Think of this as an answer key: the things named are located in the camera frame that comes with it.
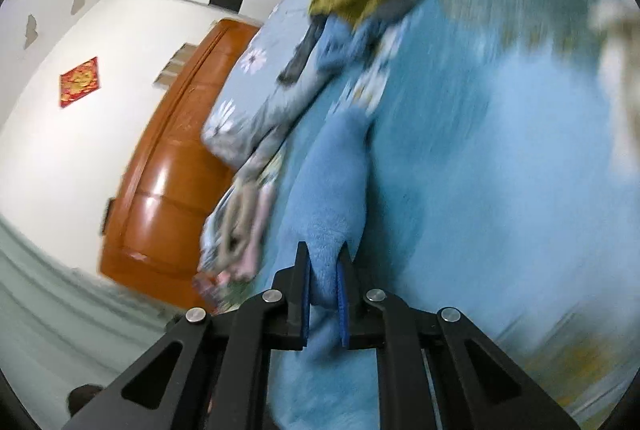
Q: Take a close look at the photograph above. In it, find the small grey garment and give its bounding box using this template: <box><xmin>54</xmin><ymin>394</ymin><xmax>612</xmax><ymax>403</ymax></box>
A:
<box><xmin>276</xmin><ymin>22</ymin><xmax>326</xmax><ymax>85</ymax></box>

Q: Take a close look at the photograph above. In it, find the wall switch panel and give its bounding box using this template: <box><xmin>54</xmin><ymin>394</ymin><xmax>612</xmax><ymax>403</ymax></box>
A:
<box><xmin>152</xmin><ymin>42</ymin><xmax>197</xmax><ymax>86</ymax></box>

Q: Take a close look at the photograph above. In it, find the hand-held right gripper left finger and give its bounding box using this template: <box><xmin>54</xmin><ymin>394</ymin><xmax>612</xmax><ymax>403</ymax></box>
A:
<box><xmin>60</xmin><ymin>241</ymin><xmax>312</xmax><ymax>430</ymax></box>

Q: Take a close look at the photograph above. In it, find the teal floral blanket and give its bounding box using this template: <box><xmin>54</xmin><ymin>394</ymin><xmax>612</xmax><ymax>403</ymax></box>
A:
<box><xmin>215</xmin><ymin>0</ymin><xmax>640</xmax><ymax>430</ymax></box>

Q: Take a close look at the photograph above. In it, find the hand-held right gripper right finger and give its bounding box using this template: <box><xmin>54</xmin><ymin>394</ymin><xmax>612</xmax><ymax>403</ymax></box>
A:
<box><xmin>336</xmin><ymin>244</ymin><xmax>583</xmax><ymax>430</ymax></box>

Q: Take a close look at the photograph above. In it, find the red wall decoration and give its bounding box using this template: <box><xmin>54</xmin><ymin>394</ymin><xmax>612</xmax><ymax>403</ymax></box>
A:
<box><xmin>59</xmin><ymin>56</ymin><xmax>100</xmax><ymax>109</ymax></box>

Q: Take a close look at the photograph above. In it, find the blue sweater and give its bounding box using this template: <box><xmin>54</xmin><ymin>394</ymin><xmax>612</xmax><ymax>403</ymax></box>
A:
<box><xmin>267</xmin><ymin>107</ymin><xmax>396</xmax><ymax>430</ymax></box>

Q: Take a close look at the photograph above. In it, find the wooden headboard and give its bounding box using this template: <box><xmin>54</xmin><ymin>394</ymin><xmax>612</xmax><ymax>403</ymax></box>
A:
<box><xmin>98</xmin><ymin>18</ymin><xmax>263</xmax><ymax>311</ymax></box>

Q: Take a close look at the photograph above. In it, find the grey-blue floral quilt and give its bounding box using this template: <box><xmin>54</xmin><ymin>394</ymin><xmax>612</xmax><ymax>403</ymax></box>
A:
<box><xmin>201</xmin><ymin>0</ymin><xmax>416</xmax><ymax>171</ymax></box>

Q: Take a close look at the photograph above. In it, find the pale green curtain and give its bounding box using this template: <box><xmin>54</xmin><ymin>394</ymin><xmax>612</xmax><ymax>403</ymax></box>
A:
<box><xmin>0</xmin><ymin>215</ymin><xmax>181</xmax><ymax>391</ymax></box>

